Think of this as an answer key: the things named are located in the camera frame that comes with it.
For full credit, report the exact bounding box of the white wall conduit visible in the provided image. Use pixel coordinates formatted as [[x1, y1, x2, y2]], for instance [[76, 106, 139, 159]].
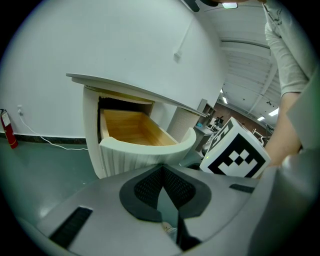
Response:
[[173, 14, 194, 61]]

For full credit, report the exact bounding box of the wooden drawer with white front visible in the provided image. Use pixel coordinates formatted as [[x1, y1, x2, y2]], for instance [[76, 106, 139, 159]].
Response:
[[98, 107, 197, 177]]

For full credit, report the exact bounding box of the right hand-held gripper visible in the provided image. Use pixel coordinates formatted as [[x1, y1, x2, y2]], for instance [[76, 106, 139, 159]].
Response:
[[199, 116, 273, 179]]

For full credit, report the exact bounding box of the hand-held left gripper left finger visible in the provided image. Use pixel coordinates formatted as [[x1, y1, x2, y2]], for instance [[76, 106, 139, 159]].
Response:
[[37, 163, 181, 253]]

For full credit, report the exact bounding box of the person's arm in white sleeve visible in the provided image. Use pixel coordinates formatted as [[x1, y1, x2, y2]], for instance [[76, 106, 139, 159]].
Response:
[[264, 1, 316, 99]]

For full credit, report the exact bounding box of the white curved desk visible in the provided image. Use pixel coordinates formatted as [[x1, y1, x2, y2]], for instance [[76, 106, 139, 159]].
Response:
[[66, 72, 208, 180]]

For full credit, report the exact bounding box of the grey shelf cabinet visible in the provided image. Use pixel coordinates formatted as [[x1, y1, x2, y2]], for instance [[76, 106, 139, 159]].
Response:
[[197, 98, 217, 132]]

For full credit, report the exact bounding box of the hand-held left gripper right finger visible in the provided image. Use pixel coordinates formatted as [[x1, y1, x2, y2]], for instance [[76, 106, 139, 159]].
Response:
[[163, 163, 261, 251]]

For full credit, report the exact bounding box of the red fire extinguisher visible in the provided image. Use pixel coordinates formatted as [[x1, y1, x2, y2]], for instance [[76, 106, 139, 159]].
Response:
[[0, 108, 19, 150]]

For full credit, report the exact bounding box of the person's right forearm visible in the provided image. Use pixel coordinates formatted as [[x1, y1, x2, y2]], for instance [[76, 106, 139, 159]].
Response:
[[266, 91, 304, 168]]

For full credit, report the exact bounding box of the white power cable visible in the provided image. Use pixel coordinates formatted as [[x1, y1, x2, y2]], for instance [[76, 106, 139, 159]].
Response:
[[18, 112, 89, 151]]

